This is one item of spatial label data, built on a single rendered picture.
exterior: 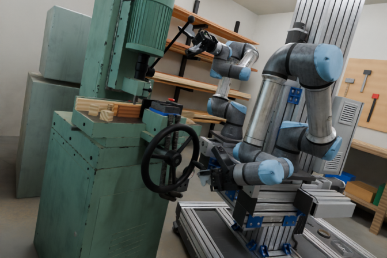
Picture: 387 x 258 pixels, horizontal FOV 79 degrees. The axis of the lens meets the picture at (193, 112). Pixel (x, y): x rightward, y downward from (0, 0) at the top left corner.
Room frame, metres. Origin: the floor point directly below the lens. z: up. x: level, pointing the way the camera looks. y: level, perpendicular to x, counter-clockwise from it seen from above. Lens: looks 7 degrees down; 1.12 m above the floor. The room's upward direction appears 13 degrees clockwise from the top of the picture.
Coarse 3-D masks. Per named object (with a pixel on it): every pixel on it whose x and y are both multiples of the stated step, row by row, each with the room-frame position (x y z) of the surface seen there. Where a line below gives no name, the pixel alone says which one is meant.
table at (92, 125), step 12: (72, 120) 0.96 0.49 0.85; (84, 120) 0.88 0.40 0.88; (96, 120) 0.86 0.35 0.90; (120, 120) 0.95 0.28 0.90; (132, 120) 1.00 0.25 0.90; (96, 132) 0.84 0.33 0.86; (108, 132) 0.88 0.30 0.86; (120, 132) 0.91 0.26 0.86; (132, 132) 0.95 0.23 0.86; (144, 132) 0.97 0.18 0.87
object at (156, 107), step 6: (156, 102) 1.01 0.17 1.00; (150, 108) 1.01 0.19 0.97; (156, 108) 0.99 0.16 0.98; (162, 108) 0.96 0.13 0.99; (168, 108) 0.97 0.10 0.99; (174, 108) 0.99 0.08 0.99; (180, 108) 1.05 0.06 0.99; (162, 114) 0.95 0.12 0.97; (174, 114) 0.99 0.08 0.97; (180, 114) 1.06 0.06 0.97
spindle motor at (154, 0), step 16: (144, 0) 1.05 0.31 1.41; (160, 0) 1.05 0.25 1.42; (144, 16) 1.05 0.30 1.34; (160, 16) 1.07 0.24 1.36; (128, 32) 1.09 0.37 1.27; (144, 32) 1.05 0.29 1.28; (160, 32) 1.08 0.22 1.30; (128, 48) 1.07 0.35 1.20; (144, 48) 1.05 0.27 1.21; (160, 48) 1.09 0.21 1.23
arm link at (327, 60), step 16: (304, 48) 0.82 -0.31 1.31; (320, 48) 0.78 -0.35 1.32; (336, 48) 0.78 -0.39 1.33; (288, 64) 0.84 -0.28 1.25; (304, 64) 0.80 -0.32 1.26; (320, 64) 0.76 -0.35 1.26; (336, 64) 0.78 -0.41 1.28; (304, 80) 0.83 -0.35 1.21; (320, 80) 0.80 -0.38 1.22; (320, 96) 0.85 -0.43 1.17; (320, 112) 0.89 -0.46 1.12; (320, 128) 0.93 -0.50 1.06; (304, 144) 1.03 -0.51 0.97; (320, 144) 0.96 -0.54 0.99; (336, 144) 0.95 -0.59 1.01
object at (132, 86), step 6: (126, 78) 1.14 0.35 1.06; (132, 78) 1.14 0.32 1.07; (126, 84) 1.14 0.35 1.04; (132, 84) 1.10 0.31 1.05; (138, 84) 1.07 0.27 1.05; (144, 84) 1.10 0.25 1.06; (126, 90) 1.13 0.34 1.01; (132, 90) 1.09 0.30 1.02; (138, 90) 1.08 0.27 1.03; (144, 90) 1.10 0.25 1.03; (144, 96) 1.11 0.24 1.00
